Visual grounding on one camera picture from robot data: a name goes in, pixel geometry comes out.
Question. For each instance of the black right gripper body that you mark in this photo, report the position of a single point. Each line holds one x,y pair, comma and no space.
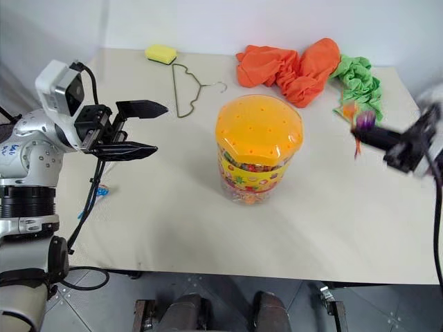
413,145

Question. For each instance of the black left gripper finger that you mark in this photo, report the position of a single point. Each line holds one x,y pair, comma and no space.
142,109
128,150

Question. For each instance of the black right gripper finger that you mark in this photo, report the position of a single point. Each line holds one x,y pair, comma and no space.
380,132
379,141

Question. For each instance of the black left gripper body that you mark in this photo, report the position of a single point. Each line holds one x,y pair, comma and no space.
98,124

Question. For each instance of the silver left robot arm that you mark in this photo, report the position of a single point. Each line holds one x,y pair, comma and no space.
34,138

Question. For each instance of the orange perforated jar lid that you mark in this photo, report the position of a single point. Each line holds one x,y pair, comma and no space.
257,124

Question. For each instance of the clear plastic lollipop jar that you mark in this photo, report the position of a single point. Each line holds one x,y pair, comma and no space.
254,181

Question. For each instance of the blue red wrapped lollipop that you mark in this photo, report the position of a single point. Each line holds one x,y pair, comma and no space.
102,191

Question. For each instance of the green cloth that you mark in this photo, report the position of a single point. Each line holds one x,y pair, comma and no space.
361,79

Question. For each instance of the yellow sponge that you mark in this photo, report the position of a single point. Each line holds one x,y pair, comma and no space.
160,53

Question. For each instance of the orange cloth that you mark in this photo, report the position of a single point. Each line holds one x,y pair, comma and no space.
294,72

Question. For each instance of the dark rounded shape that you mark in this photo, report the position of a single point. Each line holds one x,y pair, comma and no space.
185,313
271,313

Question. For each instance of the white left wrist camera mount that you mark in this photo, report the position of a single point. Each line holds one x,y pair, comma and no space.
52,83

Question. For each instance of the dark metal table bracket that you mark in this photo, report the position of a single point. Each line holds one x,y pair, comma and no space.
144,316

